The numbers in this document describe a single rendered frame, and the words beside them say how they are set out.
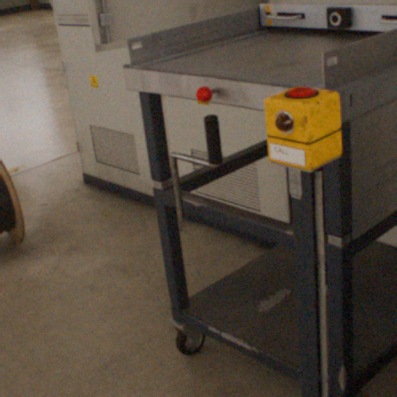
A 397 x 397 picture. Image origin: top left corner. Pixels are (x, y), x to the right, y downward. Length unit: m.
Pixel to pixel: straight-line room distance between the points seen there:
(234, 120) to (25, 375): 1.10
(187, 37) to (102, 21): 0.32
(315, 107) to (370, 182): 0.45
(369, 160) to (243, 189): 1.14
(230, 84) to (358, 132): 0.27
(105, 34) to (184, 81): 0.55
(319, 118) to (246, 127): 1.37
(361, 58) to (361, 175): 0.23
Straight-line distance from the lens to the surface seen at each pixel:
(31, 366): 2.01
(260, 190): 2.32
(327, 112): 0.92
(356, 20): 1.64
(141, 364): 1.91
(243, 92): 1.29
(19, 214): 2.61
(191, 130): 2.49
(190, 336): 1.85
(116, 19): 1.91
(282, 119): 0.90
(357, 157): 1.26
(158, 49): 1.59
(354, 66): 1.22
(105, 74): 2.85
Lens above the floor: 1.14
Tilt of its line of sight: 23 degrees down
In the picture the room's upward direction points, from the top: 7 degrees counter-clockwise
